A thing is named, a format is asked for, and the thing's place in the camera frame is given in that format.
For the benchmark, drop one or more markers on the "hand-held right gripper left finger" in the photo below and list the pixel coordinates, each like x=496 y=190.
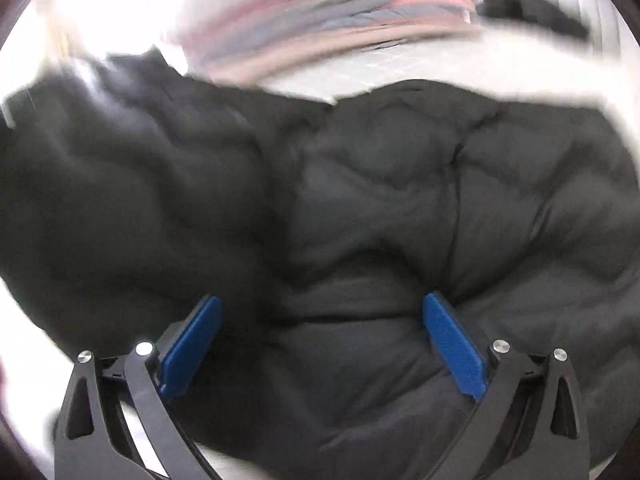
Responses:
x=192 y=345

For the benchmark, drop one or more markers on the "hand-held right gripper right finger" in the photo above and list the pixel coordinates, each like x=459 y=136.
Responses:
x=452 y=345

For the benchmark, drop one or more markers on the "black quilted jacket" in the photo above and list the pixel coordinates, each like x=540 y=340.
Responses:
x=350 y=210

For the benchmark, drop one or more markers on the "bed with grey checked sheet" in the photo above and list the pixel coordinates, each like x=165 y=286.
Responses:
x=375 y=77

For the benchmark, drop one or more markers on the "stack of folded blankets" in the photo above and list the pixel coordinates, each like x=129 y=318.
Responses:
x=325 y=46

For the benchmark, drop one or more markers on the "blue-grey folded blanket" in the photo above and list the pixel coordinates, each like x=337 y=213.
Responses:
x=350 y=16

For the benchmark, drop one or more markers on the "black puffer jacket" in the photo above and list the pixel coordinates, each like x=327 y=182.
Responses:
x=530 y=7

